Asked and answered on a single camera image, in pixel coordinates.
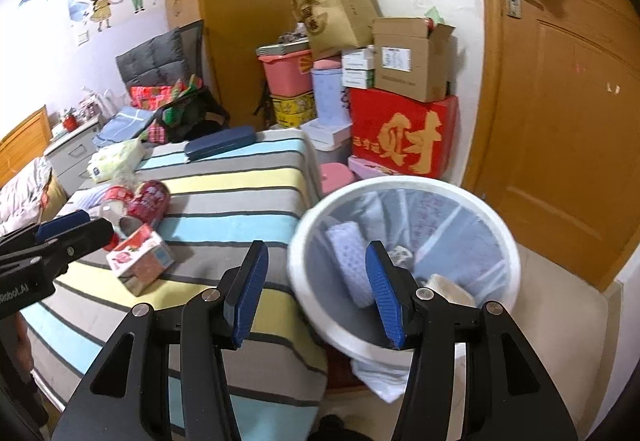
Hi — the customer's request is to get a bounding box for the wooden bed headboard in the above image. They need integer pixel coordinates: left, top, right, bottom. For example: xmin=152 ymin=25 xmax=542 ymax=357
xmin=0 ymin=105 xmax=53 ymax=162

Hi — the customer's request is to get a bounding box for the grey quilted chair cushion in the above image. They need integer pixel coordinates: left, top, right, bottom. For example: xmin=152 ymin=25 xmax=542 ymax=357
xmin=116 ymin=20 xmax=205 ymax=89

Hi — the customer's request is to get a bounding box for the dark blue glasses case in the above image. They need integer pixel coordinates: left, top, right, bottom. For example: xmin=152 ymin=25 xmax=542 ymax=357
xmin=184 ymin=125 xmax=256 ymax=162

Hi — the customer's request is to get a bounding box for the green tissue pack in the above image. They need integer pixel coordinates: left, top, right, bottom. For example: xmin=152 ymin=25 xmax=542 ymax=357
xmin=87 ymin=138 xmax=146 ymax=183

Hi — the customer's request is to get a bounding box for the small white box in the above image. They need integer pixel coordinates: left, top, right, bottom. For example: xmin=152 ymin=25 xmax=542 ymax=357
xmin=341 ymin=48 xmax=376 ymax=71
xmin=341 ymin=68 xmax=376 ymax=89

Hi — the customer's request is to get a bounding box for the blue folded blanket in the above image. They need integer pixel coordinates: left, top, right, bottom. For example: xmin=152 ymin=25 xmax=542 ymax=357
xmin=92 ymin=106 xmax=153 ymax=147

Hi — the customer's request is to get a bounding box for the floral quilt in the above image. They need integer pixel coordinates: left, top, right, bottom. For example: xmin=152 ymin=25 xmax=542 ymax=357
xmin=0 ymin=156 xmax=66 ymax=232

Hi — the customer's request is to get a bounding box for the white storage box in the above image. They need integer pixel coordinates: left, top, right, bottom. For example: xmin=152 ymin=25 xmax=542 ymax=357
xmin=300 ymin=118 xmax=353 ymax=152

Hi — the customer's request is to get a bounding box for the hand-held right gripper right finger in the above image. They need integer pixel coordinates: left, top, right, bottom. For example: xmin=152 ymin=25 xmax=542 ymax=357
xmin=365 ymin=240 xmax=576 ymax=441

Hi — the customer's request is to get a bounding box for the brown paper bag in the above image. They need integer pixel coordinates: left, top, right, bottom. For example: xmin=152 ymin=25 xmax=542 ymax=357
xmin=291 ymin=0 xmax=383 ymax=62

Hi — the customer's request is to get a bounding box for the red gift box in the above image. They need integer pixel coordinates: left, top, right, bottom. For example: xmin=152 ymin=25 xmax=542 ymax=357
xmin=347 ymin=88 xmax=460 ymax=179

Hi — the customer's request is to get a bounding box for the white and red drink carton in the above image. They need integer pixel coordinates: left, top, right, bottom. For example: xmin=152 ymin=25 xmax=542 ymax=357
xmin=106 ymin=223 xmax=176 ymax=297

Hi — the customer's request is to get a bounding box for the light blue plastic container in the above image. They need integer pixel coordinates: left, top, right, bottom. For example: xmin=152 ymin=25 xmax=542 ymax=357
xmin=311 ymin=61 xmax=353 ymax=127

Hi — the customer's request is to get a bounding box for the brown cardboard box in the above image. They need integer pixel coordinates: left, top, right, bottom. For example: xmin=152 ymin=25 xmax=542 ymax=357
xmin=372 ymin=16 xmax=457 ymax=103

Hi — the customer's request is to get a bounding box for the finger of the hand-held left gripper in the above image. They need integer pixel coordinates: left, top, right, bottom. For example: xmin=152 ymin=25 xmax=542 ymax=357
xmin=0 ymin=210 xmax=91 ymax=252
xmin=0 ymin=218 xmax=115 ymax=278

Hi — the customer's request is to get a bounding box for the lilac flat box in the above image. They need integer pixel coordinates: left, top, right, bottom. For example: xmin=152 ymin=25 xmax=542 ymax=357
xmin=347 ymin=156 xmax=401 ymax=179

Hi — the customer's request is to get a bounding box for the dark green bag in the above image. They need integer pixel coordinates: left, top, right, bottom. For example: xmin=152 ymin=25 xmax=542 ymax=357
xmin=160 ymin=88 xmax=231 ymax=142

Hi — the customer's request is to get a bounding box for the wooden door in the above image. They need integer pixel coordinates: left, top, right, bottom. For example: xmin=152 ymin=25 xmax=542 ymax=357
xmin=462 ymin=0 xmax=640 ymax=292

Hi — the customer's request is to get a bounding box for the pink round container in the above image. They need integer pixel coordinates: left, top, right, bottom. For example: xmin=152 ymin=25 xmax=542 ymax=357
xmin=320 ymin=162 xmax=358 ymax=194

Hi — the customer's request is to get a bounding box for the clear plastic bottle red label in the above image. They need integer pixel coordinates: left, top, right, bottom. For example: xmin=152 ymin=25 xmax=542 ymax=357
xmin=97 ymin=184 xmax=146 ymax=252

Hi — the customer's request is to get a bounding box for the red milk can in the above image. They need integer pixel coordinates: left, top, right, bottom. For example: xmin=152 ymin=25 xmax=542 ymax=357
xmin=125 ymin=181 xmax=171 ymax=226

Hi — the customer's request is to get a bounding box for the yellow patterned box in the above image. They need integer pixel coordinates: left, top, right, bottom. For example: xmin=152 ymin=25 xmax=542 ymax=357
xmin=270 ymin=91 xmax=318 ymax=127

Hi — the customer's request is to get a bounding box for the red plaid cloth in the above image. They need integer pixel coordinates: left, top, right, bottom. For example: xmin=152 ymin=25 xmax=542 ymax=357
xmin=131 ymin=76 xmax=203 ymax=142

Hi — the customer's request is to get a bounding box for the wooden wardrobe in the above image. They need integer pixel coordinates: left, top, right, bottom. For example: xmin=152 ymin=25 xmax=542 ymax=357
xmin=162 ymin=0 xmax=298 ymax=132

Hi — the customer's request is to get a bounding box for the striped tablecloth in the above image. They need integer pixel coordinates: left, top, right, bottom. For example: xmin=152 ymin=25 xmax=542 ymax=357
xmin=20 ymin=128 xmax=331 ymax=441

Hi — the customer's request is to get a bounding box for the pink plastic storage bin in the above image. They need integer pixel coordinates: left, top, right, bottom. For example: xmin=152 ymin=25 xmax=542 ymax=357
xmin=257 ymin=48 xmax=316 ymax=97

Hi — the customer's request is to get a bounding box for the grey nightstand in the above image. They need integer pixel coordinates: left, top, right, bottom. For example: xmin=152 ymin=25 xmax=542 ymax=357
xmin=44 ymin=116 xmax=108 ymax=179

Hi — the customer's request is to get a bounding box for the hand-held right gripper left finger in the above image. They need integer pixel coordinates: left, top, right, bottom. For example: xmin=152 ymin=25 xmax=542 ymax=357
xmin=52 ymin=240 xmax=271 ymax=441

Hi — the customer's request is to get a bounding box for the white trash bin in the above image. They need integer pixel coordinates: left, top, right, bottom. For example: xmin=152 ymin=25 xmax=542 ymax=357
xmin=287 ymin=175 xmax=522 ymax=402

